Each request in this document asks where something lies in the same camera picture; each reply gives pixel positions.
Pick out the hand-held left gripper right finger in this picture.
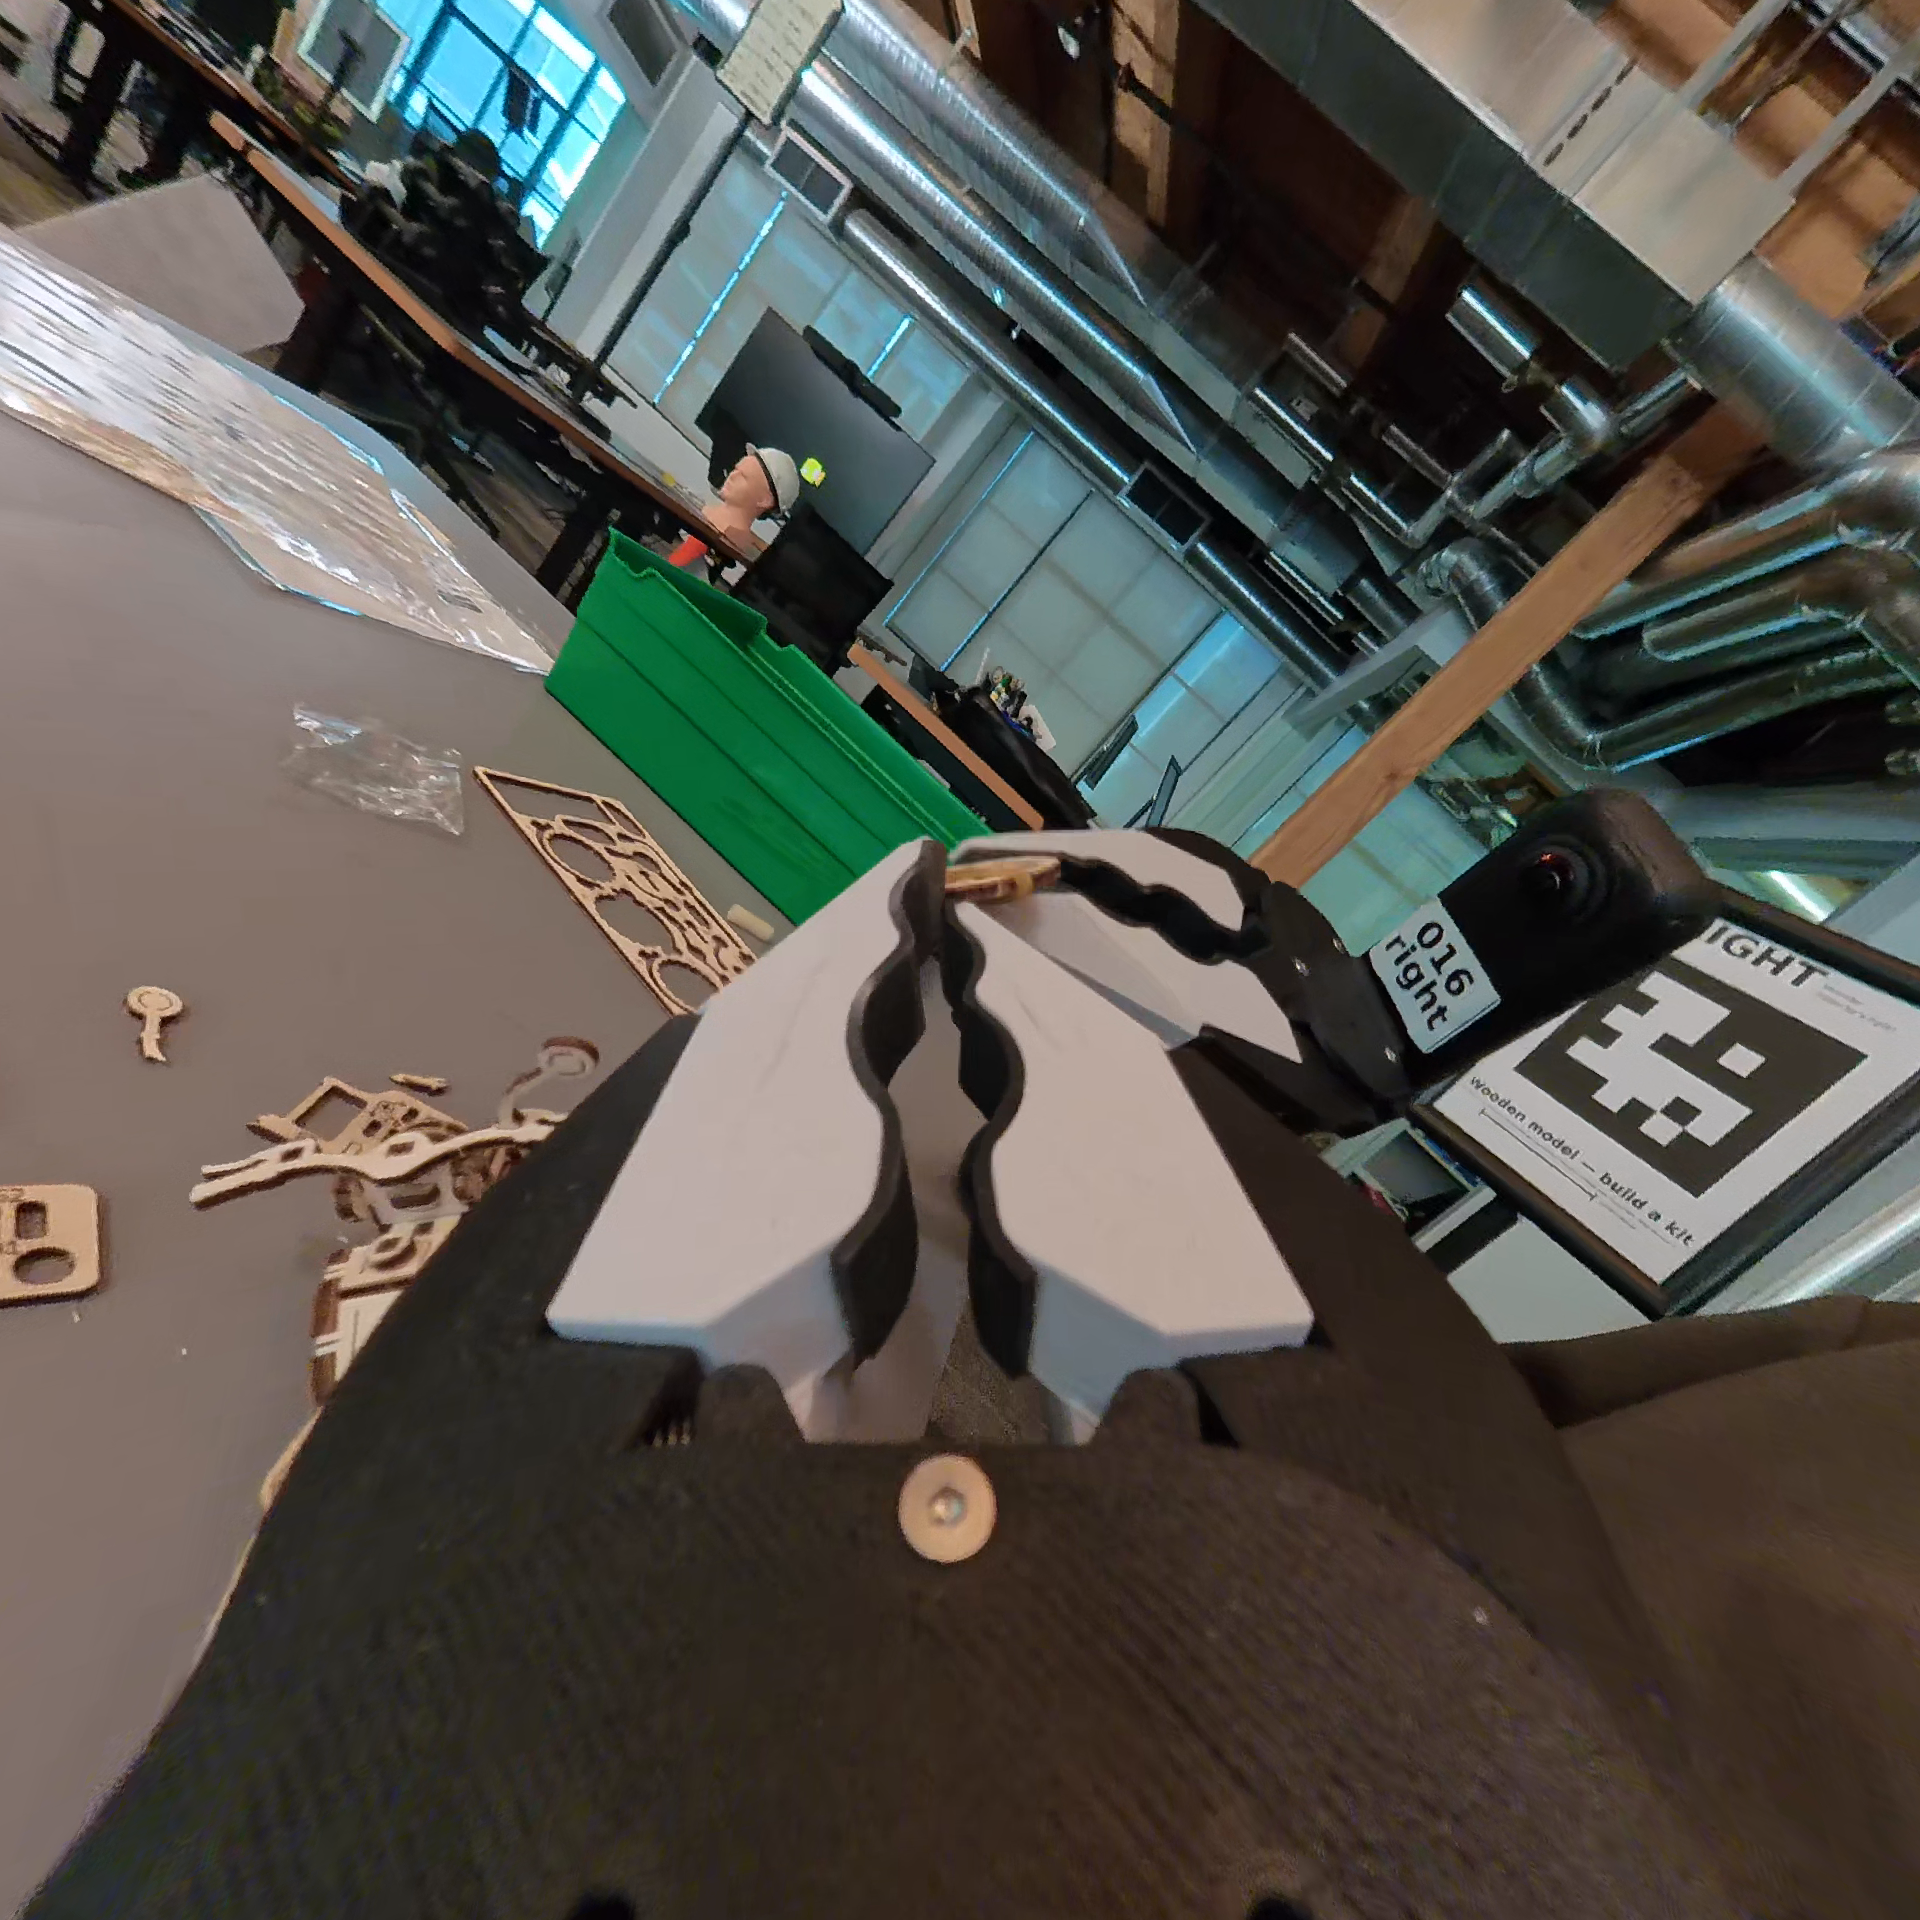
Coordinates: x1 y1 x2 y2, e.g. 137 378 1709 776
952 895 1317 1444

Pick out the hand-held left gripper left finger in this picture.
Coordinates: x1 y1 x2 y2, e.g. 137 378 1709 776
543 839 952 1444

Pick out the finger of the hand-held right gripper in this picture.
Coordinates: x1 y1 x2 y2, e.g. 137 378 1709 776
1047 828 1279 946
1028 883 1311 1055

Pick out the grey desk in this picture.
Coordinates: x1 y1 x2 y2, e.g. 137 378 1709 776
0 224 961 1920

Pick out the short wooden workbench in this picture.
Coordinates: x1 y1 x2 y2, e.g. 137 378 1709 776
847 644 1052 834

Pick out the black framed tag sign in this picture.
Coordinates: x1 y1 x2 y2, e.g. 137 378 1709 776
1411 900 1920 1322

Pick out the partly built wooden model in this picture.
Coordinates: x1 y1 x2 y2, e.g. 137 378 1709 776
190 1101 572 1213

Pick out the empty wooden parts sheet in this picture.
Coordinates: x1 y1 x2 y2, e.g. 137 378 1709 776
472 765 759 1019

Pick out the green plastic bin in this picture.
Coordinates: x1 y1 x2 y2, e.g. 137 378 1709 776
543 528 993 923

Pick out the small clear plastic bag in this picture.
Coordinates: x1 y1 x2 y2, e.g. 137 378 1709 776
286 701 467 834

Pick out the mannequin head white helmet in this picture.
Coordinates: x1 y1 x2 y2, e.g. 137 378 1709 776
704 445 804 531

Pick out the rectangular wooden plate part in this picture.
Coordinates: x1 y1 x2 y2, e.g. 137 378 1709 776
0 1183 104 1307

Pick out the long wooden workbench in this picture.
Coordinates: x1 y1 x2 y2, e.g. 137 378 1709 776
211 112 751 602

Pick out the white hanging sign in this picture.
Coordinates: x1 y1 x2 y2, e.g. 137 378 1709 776
718 0 845 126

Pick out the shiny clear plastic wrapper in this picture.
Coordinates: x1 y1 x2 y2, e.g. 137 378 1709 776
0 230 557 669

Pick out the white board panel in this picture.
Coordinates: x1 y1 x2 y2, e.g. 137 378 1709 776
29 171 308 355

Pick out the wooden support post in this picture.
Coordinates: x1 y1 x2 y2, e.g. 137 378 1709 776
1252 405 1764 886

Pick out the wooden frame part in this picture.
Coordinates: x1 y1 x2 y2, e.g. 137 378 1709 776
251 1074 453 1163

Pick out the black wall monitor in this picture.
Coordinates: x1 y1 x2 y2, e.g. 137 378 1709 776
697 306 939 549

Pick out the cluster of silver duct pipes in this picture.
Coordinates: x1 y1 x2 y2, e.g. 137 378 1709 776
675 0 1920 840

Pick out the rectangular metal air duct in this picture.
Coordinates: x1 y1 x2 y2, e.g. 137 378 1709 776
1191 0 1920 367

